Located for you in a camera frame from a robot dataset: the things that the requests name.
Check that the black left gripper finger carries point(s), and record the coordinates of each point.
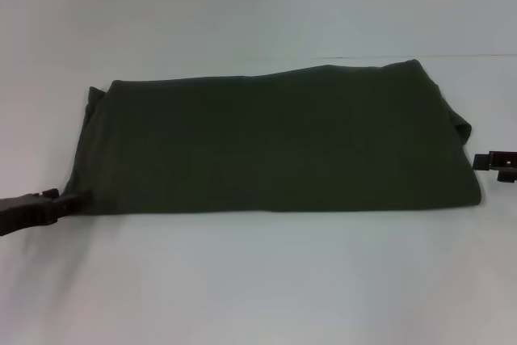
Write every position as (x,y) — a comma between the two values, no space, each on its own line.
(49,193)
(68,204)

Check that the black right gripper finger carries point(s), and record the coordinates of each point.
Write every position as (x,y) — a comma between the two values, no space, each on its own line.
(507,176)
(494,160)

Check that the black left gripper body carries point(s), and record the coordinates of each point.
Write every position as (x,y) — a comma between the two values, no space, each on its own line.
(24,213)

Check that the dark green FREE t-shirt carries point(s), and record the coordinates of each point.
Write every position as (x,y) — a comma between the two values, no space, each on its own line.
(274,139)

